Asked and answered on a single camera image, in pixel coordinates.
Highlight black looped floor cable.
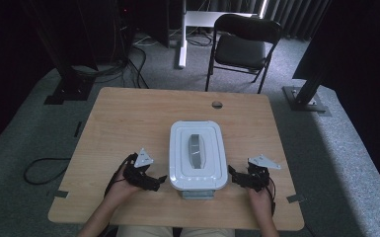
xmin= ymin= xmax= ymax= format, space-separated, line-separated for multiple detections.
xmin=23 ymin=157 xmax=72 ymax=186

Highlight left hand-held gripper cable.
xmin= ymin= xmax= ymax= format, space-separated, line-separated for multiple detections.
xmin=104 ymin=153 xmax=136 ymax=198

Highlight white storage box lid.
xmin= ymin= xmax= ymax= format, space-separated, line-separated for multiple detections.
xmin=168 ymin=119 xmax=229 ymax=192

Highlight person's left hand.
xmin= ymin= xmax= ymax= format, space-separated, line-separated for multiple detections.
xmin=103 ymin=162 xmax=139 ymax=206

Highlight person's legs in beige trousers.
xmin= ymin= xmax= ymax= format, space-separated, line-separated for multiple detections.
xmin=116 ymin=225 xmax=236 ymax=237

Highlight black folding chair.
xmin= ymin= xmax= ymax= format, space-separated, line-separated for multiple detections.
xmin=204 ymin=13 xmax=283 ymax=95

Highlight translucent grey storage box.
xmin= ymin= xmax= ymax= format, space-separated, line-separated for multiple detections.
xmin=179 ymin=188 xmax=216 ymax=200

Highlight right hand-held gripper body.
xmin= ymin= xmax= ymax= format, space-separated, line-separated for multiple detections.
xmin=247 ymin=154 xmax=281 ymax=193

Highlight black curtain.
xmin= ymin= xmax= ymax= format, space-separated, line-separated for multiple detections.
xmin=291 ymin=0 xmax=380 ymax=205

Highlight person's right hand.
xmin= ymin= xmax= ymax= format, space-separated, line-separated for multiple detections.
xmin=247 ymin=187 xmax=275 ymax=218

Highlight grey curtain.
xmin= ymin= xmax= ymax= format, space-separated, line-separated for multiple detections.
xmin=263 ymin=0 xmax=331 ymax=41

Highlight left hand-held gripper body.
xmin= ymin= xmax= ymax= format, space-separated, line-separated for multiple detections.
xmin=122 ymin=147 xmax=155 ymax=190

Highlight bundle of black cables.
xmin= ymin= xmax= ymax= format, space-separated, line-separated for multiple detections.
xmin=72 ymin=29 xmax=151 ymax=90

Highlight right hand-held gripper cable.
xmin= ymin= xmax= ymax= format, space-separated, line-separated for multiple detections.
xmin=265 ymin=177 xmax=277 ymax=215

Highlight black metal stand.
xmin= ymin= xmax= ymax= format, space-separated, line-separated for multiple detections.
xmin=281 ymin=70 xmax=333 ymax=117
xmin=29 ymin=0 xmax=97 ymax=106

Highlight white desk frame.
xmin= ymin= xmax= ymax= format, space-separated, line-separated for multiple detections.
xmin=177 ymin=0 xmax=268 ymax=69

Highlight hand-held gripper cable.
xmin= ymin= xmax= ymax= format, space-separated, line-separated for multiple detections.
xmin=265 ymin=177 xmax=277 ymax=215
xmin=104 ymin=153 xmax=136 ymax=198

